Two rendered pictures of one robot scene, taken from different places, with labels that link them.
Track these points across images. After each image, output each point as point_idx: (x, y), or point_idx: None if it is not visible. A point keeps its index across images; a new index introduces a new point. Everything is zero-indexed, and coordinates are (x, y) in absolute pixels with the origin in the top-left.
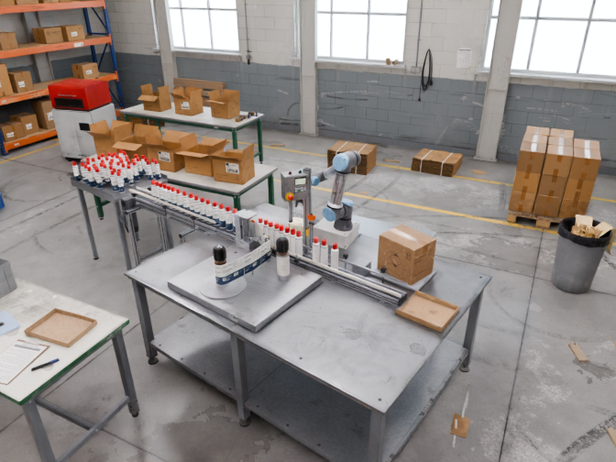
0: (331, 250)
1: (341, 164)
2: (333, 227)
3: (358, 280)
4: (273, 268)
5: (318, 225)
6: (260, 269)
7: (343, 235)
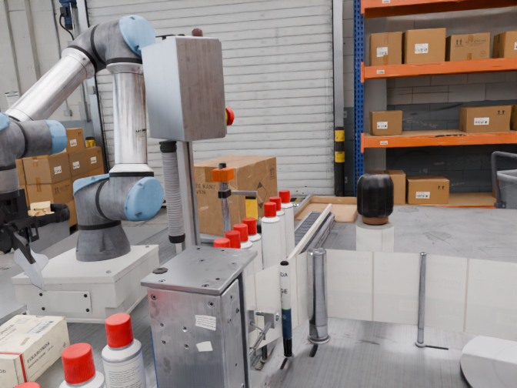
0: (290, 207)
1: (154, 39)
2: (111, 259)
3: (316, 228)
4: (345, 320)
5: (104, 272)
6: (376, 339)
7: (151, 247)
